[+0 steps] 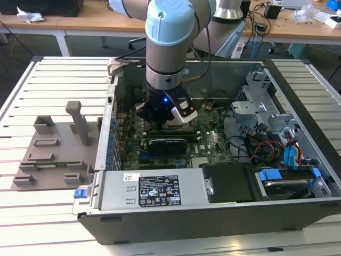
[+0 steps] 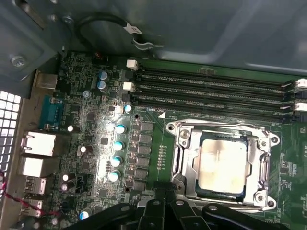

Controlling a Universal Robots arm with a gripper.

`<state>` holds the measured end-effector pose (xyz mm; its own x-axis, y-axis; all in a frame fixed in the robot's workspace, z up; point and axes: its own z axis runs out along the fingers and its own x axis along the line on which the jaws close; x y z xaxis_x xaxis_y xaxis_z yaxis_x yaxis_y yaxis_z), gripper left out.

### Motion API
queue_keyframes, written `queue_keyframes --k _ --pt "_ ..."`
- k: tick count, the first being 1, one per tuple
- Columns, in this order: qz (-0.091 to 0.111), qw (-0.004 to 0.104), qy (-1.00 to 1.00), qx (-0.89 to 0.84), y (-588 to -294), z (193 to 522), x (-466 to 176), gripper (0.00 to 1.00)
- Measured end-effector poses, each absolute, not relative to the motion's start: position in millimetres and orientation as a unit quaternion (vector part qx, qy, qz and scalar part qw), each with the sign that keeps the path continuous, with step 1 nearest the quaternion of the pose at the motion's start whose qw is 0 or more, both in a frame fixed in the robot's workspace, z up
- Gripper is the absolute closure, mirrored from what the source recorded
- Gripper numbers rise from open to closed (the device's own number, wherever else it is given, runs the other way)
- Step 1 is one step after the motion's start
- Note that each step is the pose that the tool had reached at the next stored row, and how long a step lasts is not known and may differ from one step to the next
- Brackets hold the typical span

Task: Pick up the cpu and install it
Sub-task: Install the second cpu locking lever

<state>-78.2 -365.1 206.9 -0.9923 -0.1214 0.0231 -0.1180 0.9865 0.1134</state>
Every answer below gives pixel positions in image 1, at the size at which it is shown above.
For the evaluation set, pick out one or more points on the white plug strip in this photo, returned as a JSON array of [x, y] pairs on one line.
[[238, 52]]

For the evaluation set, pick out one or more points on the black plastic shroud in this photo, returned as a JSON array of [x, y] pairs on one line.
[[229, 184]]

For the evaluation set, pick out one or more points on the wooden desk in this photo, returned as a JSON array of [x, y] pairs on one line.
[[80, 22]]

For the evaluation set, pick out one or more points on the teal box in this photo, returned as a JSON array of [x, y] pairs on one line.
[[299, 50]]

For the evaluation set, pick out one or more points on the small black box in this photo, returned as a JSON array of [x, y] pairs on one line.
[[272, 11]]

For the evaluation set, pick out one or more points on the blue box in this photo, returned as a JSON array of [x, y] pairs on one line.
[[334, 5]]

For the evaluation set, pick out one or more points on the silver chipset heat sink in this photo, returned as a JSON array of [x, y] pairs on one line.
[[199, 162]]

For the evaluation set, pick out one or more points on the black RAM slot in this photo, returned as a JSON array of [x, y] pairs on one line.
[[175, 131], [193, 136], [193, 139], [175, 134]]

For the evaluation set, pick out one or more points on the hard disk blue carrier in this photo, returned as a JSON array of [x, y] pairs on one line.
[[285, 186]]

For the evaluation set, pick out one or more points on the black chair base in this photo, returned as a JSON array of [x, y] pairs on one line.
[[136, 41]]

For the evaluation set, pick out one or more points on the tall black box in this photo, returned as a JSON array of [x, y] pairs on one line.
[[247, 8]]

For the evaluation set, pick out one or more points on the black monitor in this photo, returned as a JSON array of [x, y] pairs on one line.
[[53, 8]]

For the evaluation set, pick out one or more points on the grey power supply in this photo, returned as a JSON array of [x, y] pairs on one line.
[[117, 189]]

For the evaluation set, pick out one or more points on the crumpled white paper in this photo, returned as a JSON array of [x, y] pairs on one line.
[[29, 16]]

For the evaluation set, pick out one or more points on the grey laptop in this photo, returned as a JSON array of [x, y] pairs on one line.
[[295, 3]]

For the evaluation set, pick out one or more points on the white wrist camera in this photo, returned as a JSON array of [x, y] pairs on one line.
[[186, 114]]

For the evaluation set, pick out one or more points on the small black adapter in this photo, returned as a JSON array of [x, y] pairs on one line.
[[262, 28]]

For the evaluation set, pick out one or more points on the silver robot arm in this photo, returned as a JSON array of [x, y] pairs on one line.
[[167, 40]]

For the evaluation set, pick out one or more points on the white box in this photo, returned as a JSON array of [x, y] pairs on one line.
[[333, 22]]

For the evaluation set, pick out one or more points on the black graphics card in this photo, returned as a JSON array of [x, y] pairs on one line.
[[167, 146]]

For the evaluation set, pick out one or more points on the grey parts rack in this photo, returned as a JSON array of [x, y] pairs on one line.
[[64, 149]]

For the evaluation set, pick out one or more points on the metal drive cage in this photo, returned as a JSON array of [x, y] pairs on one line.
[[247, 108]]

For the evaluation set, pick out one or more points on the CPU socket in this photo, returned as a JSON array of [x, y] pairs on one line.
[[186, 127]]

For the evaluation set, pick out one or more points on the coin battery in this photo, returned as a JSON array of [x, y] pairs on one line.
[[208, 107]]

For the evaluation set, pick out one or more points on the green motherboard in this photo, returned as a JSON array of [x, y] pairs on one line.
[[210, 138]]

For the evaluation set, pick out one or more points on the green RAM stick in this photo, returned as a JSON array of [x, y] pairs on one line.
[[57, 165]]

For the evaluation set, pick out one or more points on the blue case latch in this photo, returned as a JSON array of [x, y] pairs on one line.
[[80, 193]]

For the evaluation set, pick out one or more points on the black PC case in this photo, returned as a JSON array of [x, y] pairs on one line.
[[186, 226]]

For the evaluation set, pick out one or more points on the clear plastic bag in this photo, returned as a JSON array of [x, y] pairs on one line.
[[303, 14]]

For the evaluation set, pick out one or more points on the blue slot clip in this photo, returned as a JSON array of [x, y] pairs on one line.
[[111, 137], [110, 145], [108, 161], [113, 122], [110, 153]]

